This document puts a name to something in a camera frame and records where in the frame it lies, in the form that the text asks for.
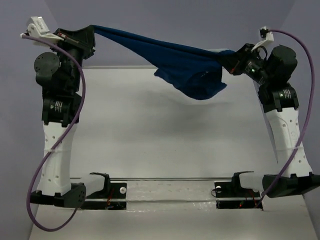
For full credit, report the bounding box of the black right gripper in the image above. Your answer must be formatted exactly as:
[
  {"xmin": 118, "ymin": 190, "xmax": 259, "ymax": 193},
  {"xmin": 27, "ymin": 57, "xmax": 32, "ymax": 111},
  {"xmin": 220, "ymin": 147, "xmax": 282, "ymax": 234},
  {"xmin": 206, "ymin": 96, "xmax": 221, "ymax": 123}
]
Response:
[{"xmin": 218, "ymin": 42, "xmax": 271, "ymax": 84}]

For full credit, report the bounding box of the blue printed t shirt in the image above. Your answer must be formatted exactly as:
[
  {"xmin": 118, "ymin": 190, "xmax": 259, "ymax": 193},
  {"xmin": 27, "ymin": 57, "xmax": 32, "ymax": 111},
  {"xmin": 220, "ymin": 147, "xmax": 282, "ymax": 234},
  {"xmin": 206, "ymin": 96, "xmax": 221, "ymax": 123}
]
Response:
[{"xmin": 94, "ymin": 25, "xmax": 234, "ymax": 100}]

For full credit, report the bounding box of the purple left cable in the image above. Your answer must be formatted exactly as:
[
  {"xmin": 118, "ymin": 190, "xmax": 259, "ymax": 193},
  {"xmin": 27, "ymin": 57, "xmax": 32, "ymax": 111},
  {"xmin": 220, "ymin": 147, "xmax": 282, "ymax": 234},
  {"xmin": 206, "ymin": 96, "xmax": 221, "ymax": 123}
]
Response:
[{"xmin": 21, "ymin": 34, "xmax": 87, "ymax": 231}]

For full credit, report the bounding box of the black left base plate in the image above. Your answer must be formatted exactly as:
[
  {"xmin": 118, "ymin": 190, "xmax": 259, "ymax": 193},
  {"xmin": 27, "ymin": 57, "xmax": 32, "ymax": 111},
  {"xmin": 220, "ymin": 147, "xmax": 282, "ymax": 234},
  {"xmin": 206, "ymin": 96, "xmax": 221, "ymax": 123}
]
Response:
[{"xmin": 80, "ymin": 181, "xmax": 127, "ymax": 211}]

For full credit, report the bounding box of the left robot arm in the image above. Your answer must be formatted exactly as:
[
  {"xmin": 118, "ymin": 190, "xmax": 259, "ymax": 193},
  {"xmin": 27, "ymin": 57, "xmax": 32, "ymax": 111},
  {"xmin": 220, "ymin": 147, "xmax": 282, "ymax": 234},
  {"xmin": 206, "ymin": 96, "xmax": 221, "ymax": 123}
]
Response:
[{"xmin": 30, "ymin": 25, "xmax": 111, "ymax": 208}]

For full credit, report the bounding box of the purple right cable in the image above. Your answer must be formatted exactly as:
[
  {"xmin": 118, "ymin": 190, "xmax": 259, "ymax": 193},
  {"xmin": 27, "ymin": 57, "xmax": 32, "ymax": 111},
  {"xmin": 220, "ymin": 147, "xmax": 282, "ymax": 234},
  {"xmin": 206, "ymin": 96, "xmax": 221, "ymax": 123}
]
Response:
[{"xmin": 259, "ymin": 29, "xmax": 315, "ymax": 201}]

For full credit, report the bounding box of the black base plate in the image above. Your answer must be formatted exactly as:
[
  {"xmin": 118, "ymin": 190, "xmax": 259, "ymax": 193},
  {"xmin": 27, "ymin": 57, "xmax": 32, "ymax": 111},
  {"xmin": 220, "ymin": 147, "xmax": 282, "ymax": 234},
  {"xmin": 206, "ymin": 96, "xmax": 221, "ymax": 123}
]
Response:
[
  {"xmin": 80, "ymin": 181, "xmax": 127, "ymax": 211},
  {"xmin": 211, "ymin": 181, "xmax": 263, "ymax": 210}
]

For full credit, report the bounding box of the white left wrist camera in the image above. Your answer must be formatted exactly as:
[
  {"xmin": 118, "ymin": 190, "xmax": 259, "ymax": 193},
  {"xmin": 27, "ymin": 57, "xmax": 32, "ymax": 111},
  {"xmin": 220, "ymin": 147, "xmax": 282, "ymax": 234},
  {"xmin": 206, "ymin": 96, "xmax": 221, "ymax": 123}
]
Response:
[{"xmin": 20, "ymin": 16, "xmax": 64, "ymax": 45}]

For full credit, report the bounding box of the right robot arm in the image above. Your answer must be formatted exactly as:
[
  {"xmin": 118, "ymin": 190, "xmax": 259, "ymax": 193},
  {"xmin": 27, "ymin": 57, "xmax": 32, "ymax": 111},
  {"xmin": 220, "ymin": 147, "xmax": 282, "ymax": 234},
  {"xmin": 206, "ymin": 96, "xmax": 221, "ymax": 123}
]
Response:
[{"xmin": 216, "ymin": 43, "xmax": 320, "ymax": 199}]

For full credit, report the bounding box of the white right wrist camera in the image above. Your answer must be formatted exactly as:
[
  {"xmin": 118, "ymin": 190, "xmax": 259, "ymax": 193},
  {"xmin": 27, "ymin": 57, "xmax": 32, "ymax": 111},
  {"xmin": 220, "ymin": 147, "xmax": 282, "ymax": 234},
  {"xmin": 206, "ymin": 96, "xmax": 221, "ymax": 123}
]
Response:
[{"xmin": 251, "ymin": 26, "xmax": 274, "ymax": 52}]

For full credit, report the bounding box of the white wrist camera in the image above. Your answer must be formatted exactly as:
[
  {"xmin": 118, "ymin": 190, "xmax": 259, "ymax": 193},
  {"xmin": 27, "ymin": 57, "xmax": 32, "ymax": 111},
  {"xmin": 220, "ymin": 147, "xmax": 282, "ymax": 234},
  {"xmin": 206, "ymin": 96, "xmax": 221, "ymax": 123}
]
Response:
[
  {"xmin": 251, "ymin": 26, "xmax": 274, "ymax": 52},
  {"xmin": 20, "ymin": 16, "xmax": 64, "ymax": 45}
]

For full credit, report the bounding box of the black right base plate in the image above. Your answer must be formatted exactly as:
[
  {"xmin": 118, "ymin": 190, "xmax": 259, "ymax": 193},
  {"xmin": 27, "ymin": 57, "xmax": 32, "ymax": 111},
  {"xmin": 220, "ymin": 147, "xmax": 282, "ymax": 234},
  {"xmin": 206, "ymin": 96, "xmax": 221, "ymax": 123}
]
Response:
[{"xmin": 211, "ymin": 181, "xmax": 263, "ymax": 210}]

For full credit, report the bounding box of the purple cable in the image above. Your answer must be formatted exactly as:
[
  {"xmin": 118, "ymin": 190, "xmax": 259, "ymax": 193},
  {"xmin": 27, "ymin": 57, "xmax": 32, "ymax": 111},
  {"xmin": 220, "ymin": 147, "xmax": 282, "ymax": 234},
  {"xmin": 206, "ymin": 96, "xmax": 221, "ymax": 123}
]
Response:
[
  {"xmin": 21, "ymin": 34, "xmax": 87, "ymax": 231},
  {"xmin": 259, "ymin": 29, "xmax": 315, "ymax": 201}
]

